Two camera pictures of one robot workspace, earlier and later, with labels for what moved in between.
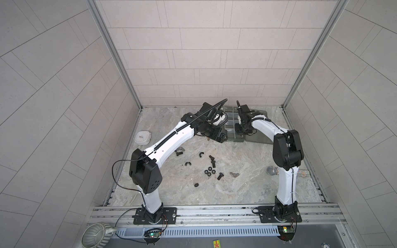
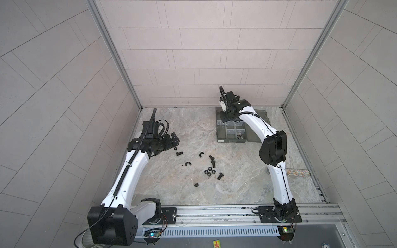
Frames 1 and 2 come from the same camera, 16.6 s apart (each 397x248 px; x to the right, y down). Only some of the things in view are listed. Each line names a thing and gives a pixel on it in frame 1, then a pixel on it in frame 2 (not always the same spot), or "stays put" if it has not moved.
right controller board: [286, 232] stays put
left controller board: [152, 235] stays put
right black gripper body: [241, 128] to [227, 115]
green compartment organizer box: [256, 137] stays put
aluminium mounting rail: [123, 214] stays put
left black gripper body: [211, 132] to [164, 143]
